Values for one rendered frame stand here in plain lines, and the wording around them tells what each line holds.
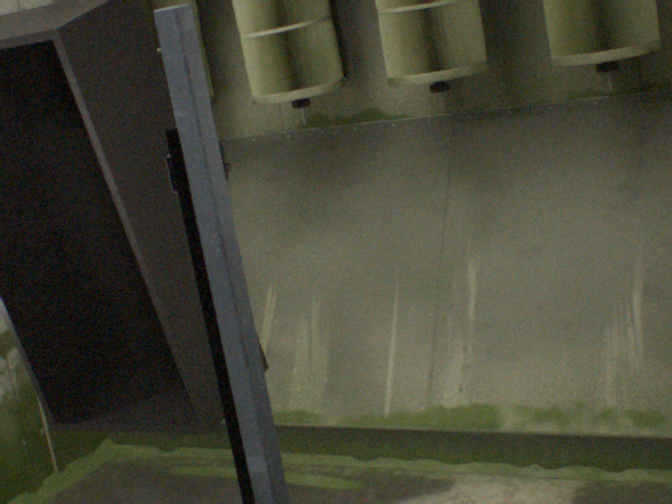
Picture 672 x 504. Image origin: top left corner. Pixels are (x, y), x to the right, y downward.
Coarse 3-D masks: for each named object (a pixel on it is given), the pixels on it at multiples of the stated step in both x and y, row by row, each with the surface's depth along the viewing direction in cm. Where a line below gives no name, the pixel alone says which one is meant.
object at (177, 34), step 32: (160, 32) 213; (192, 32) 214; (192, 64) 213; (192, 96) 213; (192, 128) 215; (192, 160) 217; (192, 192) 219; (224, 192) 220; (224, 224) 219; (224, 256) 219; (224, 288) 221; (224, 320) 223; (224, 352) 225; (256, 352) 226; (256, 384) 226; (256, 416) 226; (256, 448) 228; (256, 480) 230
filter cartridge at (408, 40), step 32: (384, 0) 394; (416, 0) 387; (448, 0) 387; (384, 32) 398; (416, 32) 389; (448, 32) 389; (480, 32) 397; (416, 64) 392; (448, 64) 391; (480, 64) 396
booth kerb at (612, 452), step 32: (160, 448) 465; (224, 448) 450; (288, 448) 435; (320, 448) 429; (352, 448) 422; (384, 448) 415; (416, 448) 409; (448, 448) 403; (480, 448) 397; (512, 448) 392; (544, 448) 386; (576, 448) 381; (608, 448) 375; (640, 448) 370
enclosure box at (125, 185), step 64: (128, 0) 329; (0, 64) 367; (64, 64) 310; (128, 64) 328; (0, 128) 369; (64, 128) 368; (128, 128) 327; (0, 192) 367; (64, 192) 380; (128, 192) 325; (0, 256) 366; (64, 256) 389; (128, 256) 381; (64, 320) 388; (128, 320) 394; (192, 320) 346; (64, 384) 386; (128, 384) 394; (192, 384) 344
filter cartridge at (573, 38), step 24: (552, 0) 370; (576, 0) 363; (600, 0) 363; (624, 0) 361; (648, 0) 366; (552, 24) 373; (576, 24) 365; (600, 24) 363; (624, 24) 362; (648, 24) 366; (552, 48) 377; (576, 48) 367; (600, 48) 366; (624, 48) 363; (648, 48) 366
